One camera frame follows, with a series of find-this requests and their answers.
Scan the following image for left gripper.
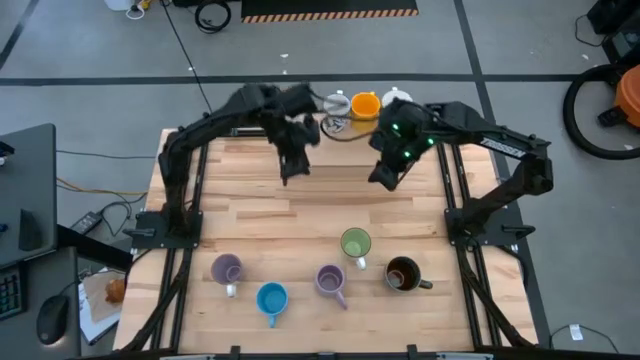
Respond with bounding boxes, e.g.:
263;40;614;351
267;112;322;187

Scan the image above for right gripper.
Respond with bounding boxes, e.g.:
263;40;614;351
368;139;426;193

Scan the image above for light green mug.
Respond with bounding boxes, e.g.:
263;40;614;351
340;227;373;272

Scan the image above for blue white floral mug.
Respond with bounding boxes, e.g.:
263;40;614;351
322;89;352;135

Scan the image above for teal green mug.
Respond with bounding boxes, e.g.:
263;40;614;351
381;86;415;109

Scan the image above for pink ribbed mug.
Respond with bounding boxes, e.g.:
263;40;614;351
314;263;349;311

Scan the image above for purple mug white handle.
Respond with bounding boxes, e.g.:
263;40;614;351
210;252;245;299

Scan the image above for light blue faceted mug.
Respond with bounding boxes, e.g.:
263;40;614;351
255;281;290;330

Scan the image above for yellow mug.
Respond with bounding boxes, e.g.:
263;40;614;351
349;90;382;135

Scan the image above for speckled teal brown mug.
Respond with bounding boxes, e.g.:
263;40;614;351
383;255;435;294

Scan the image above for black hazard stripe mat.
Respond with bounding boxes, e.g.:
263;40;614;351
240;0;420;24

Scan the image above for orange vacuum cleaner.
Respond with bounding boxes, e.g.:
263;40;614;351
561;63;640;161
613;63;640;129

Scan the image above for black power adapter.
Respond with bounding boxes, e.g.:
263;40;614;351
69;211;104;236

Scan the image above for small brown object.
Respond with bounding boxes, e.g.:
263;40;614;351
104;278;127;304

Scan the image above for white floor object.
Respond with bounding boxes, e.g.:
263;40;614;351
103;0;146;21

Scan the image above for white papers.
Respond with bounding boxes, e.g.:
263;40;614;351
77;268;132;346

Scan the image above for grey desk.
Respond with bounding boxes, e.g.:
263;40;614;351
0;123;134;360

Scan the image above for black object on desk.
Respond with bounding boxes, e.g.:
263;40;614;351
18;208;44;252

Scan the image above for black equipment box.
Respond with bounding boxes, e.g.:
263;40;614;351
586;0;640;65

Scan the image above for black computer mouse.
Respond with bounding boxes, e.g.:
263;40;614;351
35;294;71;346

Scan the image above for black keyboard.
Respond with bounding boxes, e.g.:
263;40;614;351
0;263;29;322

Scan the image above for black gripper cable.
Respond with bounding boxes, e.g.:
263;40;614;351
319;115;387;144

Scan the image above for black aluminium table frame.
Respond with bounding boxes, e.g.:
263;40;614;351
112;127;539;360

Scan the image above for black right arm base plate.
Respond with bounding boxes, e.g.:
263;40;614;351
443;206;536;250

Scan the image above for black floor cable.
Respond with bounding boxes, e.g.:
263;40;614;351
159;0;215;115

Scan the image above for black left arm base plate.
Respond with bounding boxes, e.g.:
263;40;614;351
130;209;204;250

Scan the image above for black cable coil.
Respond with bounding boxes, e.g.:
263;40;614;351
194;0;233;35

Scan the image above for yellow floor cable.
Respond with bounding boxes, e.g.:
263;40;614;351
55;176;149;197

